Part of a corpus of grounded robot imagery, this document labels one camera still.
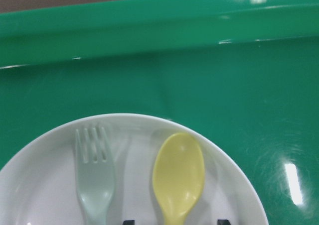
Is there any pale green plastic fork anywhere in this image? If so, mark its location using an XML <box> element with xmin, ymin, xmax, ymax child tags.
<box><xmin>75</xmin><ymin>127</ymin><xmax>116</xmax><ymax>225</ymax></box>

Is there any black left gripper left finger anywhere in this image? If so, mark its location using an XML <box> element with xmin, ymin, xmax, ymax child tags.
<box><xmin>123</xmin><ymin>220</ymin><xmax>135</xmax><ymax>225</ymax></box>

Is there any yellow plastic spoon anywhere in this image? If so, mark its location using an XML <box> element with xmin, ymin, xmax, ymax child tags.
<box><xmin>152</xmin><ymin>132</ymin><xmax>205</xmax><ymax>225</ymax></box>

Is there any white round plate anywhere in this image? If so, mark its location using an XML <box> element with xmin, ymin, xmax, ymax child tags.
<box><xmin>0</xmin><ymin>113</ymin><xmax>268</xmax><ymax>225</ymax></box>

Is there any green plastic tray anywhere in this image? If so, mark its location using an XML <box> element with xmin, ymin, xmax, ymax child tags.
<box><xmin>0</xmin><ymin>0</ymin><xmax>319</xmax><ymax>225</ymax></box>

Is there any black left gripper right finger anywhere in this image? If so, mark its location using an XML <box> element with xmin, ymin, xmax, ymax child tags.
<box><xmin>217</xmin><ymin>219</ymin><xmax>229</xmax><ymax>225</ymax></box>

